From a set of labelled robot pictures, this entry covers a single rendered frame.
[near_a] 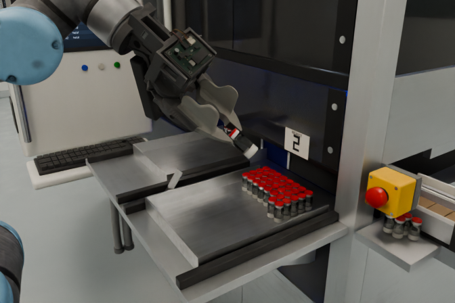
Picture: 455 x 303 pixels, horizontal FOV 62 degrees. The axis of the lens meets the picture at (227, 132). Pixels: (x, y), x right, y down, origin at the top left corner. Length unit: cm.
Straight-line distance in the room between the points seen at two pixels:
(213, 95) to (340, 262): 56
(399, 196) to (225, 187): 44
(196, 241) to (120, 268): 140
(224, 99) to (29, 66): 26
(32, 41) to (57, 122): 112
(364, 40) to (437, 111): 31
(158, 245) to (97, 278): 136
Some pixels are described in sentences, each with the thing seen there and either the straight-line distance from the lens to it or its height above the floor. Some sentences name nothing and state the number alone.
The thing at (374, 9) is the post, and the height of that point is 134.
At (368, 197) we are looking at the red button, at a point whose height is 100.
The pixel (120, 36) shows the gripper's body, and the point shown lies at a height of 131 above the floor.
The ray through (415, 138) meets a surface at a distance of 96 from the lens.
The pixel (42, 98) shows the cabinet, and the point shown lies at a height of 102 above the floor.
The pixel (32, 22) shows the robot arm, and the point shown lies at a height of 134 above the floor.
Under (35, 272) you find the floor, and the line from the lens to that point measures 233.
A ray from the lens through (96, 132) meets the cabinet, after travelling 157.
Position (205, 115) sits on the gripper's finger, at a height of 121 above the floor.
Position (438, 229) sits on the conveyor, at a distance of 91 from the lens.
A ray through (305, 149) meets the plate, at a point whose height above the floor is 101.
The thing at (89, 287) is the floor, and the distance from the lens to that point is 213.
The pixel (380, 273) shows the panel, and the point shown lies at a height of 70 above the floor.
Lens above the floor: 137
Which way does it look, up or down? 20 degrees down
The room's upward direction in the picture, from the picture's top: straight up
